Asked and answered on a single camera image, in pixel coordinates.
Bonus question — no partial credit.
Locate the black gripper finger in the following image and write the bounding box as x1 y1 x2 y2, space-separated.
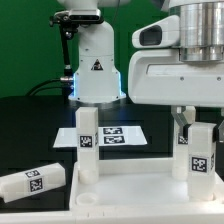
213 108 224 144

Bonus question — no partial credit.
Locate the white desk top panel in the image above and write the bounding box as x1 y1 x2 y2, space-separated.
69 158 224 216

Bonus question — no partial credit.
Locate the white front obstacle bar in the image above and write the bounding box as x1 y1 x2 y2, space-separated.
0 204 224 224

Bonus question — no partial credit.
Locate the black camera stand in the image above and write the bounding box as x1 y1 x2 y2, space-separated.
49 9 104 76

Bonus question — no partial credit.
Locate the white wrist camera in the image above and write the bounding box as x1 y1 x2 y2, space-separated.
132 15 180 49

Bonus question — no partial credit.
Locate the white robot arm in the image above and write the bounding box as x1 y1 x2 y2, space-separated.
54 0 224 142

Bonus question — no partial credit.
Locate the white paper with markers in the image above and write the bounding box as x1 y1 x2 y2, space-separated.
53 126 147 148

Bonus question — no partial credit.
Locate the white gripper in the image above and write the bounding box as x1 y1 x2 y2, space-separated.
128 49 224 138

